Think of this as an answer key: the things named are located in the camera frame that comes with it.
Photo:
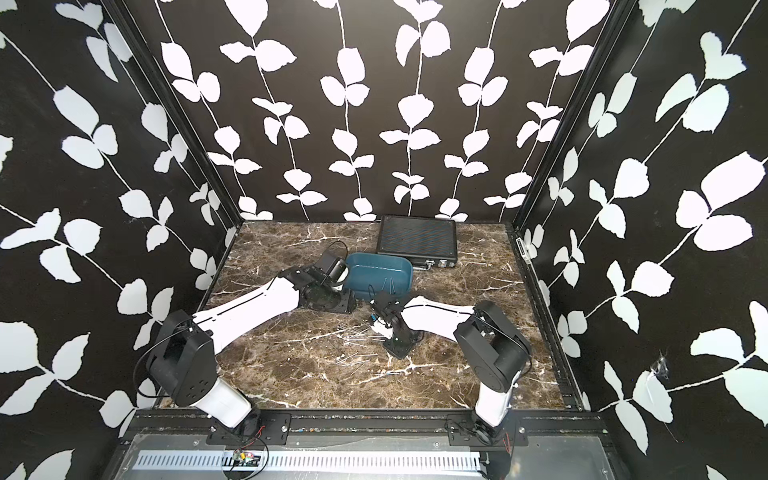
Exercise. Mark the black front mounting rail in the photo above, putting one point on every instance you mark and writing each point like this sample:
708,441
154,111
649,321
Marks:
280,426

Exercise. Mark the white perforated strip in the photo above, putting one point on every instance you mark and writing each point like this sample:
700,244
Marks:
419,462

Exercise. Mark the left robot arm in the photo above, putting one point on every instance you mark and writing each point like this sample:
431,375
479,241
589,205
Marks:
182,361

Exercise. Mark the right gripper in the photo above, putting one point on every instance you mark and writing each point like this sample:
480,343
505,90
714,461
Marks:
397,353

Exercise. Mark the teal plastic storage box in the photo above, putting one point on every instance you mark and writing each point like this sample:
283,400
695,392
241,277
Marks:
371,273

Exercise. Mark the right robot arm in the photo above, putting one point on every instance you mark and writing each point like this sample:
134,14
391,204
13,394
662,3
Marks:
494,348

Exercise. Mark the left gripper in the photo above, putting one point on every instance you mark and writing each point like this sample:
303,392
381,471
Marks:
348,302

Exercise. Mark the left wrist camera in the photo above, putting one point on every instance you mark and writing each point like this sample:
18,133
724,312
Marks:
331,269

